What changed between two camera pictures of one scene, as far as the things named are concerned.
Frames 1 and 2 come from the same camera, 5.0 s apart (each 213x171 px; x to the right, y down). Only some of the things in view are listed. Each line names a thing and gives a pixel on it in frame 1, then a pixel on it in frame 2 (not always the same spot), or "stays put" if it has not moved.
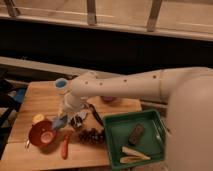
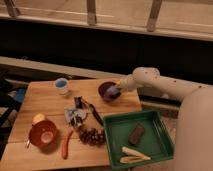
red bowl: x=43 y=133 stays put
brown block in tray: x=136 y=134 stays put
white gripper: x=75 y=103 -> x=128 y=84
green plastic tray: x=118 y=128 stays put
